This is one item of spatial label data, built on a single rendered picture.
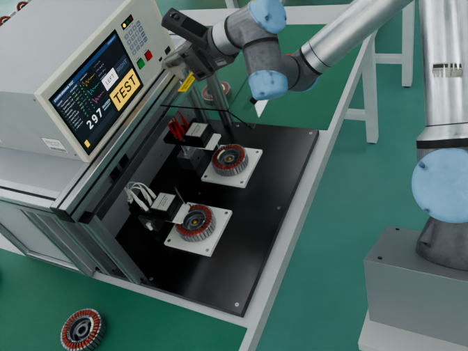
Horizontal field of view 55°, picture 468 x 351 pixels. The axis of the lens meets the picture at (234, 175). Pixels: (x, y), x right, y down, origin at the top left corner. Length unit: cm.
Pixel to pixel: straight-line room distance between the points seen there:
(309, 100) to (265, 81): 71
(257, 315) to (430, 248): 44
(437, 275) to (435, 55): 36
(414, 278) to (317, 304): 111
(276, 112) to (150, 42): 54
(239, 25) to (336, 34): 20
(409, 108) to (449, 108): 190
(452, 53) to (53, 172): 86
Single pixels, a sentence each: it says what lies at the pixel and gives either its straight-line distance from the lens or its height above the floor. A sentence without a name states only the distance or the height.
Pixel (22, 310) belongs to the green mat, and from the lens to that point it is 146.
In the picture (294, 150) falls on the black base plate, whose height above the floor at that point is 77.
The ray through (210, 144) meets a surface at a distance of 134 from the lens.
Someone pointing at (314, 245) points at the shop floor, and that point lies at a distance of 209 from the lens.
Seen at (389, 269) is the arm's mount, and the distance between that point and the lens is 87.
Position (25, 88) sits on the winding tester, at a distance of 105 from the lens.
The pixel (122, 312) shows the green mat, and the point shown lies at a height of 75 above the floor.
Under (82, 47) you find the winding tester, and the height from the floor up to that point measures 132.
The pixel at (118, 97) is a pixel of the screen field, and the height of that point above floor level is 117.
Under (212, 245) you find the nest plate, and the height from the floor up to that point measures 78.
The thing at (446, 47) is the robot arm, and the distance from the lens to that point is 76.
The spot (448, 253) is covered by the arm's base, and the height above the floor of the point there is 99.
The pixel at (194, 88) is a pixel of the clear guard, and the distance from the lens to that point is 125.
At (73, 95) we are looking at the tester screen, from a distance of 105.
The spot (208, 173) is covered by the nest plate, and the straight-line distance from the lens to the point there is 140.
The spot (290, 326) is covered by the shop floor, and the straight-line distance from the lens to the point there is 193.
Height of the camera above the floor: 175
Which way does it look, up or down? 45 degrees down
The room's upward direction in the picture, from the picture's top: 22 degrees counter-clockwise
